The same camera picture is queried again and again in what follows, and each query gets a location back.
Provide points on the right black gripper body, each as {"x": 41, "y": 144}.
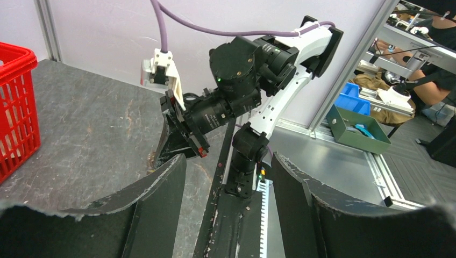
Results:
{"x": 185, "y": 124}

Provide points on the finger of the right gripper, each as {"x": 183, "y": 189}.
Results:
{"x": 171, "y": 143}

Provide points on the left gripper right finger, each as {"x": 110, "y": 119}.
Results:
{"x": 317, "y": 220}

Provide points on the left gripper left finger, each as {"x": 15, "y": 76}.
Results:
{"x": 139, "y": 220}

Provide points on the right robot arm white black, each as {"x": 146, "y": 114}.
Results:
{"x": 264, "y": 74}

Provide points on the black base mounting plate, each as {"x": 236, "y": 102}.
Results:
{"x": 231, "y": 225}

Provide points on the green plastic bin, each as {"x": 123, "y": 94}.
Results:
{"x": 357, "y": 130}

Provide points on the blue plastic bin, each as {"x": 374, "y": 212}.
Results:
{"x": 349, "y": 99}

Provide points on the red plastic shopping basket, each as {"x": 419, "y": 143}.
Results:
{"x": 20, "y": 137}

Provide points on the seated person black shirt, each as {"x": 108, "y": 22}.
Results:
{"x": 441, "y": 31}

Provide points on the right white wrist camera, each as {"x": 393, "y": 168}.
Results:
{"x": 161, "y": 69}

